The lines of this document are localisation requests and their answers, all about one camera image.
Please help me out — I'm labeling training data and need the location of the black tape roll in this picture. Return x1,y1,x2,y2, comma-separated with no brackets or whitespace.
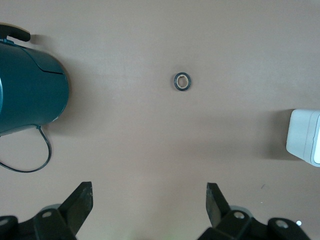
173,71,194,92

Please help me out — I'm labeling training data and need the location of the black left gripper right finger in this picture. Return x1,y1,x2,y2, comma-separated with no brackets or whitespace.
198,182,252,240

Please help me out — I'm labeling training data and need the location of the black bin foot pedal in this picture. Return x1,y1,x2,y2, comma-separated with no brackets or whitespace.
0,23,32,43

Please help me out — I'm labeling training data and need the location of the thin black cable loop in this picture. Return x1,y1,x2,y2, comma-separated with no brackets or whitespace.
0,125,53,174

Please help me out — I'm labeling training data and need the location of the brown table cover sheet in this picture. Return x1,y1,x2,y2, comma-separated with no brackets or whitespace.
0,0,320,240

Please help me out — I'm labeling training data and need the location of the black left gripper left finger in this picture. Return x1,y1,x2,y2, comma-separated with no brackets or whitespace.
33,181,94,240

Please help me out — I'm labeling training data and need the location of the small white lidded bin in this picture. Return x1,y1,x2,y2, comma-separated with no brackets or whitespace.
285,108,320,168

